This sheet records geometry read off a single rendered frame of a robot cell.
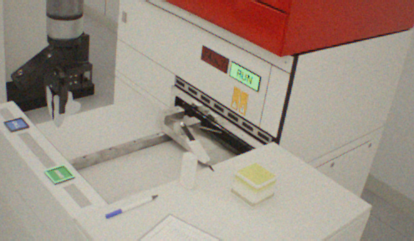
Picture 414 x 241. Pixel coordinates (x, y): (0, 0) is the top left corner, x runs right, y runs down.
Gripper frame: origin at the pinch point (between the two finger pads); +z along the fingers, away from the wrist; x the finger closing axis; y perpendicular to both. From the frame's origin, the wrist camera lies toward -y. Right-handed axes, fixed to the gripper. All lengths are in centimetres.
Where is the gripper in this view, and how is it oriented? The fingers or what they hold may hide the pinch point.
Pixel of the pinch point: (54, 122)
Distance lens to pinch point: 116.0
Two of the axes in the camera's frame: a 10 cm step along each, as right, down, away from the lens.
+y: 7.5, -2.3, 6.2
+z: -1.3, 8.7, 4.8
